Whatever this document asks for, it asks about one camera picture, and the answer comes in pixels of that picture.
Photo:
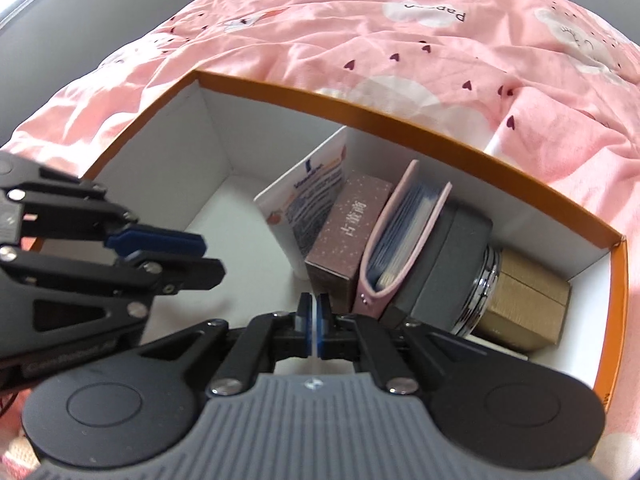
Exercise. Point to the orange cardboard box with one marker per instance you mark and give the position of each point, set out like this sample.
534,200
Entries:
617,310

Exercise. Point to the gold box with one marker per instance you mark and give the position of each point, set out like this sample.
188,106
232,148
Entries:
525,300

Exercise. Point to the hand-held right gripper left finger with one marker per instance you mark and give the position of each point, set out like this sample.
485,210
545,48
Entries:
305,322

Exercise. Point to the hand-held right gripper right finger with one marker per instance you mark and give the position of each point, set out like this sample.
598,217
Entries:
324,327

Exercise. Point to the dark grey box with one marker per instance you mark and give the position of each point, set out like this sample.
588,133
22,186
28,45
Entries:
450,260

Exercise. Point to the brown starry box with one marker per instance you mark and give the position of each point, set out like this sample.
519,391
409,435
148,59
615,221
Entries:
345,225

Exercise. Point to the white cream tube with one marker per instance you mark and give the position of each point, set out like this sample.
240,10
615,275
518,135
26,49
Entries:
305,200

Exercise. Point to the round metal tin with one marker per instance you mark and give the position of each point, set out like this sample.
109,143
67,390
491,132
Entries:
480,290

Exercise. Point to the pink printed blanket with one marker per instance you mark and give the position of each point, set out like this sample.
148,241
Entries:
350,20

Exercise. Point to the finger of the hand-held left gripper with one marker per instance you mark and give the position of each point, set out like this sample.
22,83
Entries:
190,275
160,243

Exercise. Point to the pink card holder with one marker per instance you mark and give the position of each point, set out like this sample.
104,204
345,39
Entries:
364,296

